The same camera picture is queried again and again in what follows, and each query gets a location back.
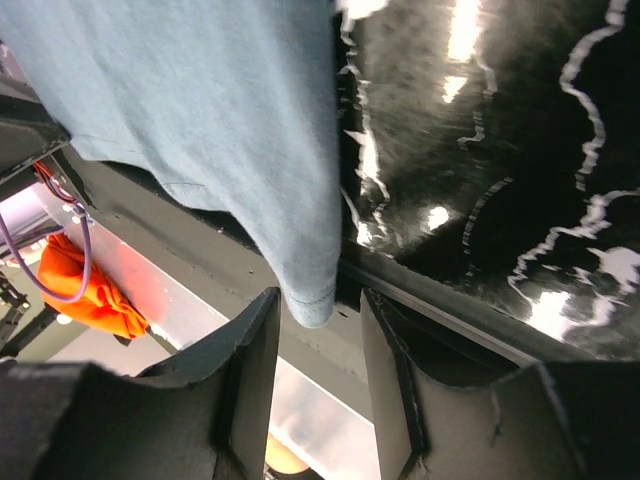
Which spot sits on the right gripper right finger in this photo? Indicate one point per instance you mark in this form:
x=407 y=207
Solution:
x=451 y=411

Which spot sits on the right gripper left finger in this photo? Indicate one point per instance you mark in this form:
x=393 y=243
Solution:
x=202 y=413

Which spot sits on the grey blue t shirt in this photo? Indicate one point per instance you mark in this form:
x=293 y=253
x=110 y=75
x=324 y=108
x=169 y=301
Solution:
x=230 y=105

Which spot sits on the orange cloth under table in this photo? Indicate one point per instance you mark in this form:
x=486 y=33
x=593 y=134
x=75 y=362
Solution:
x=102 y=305

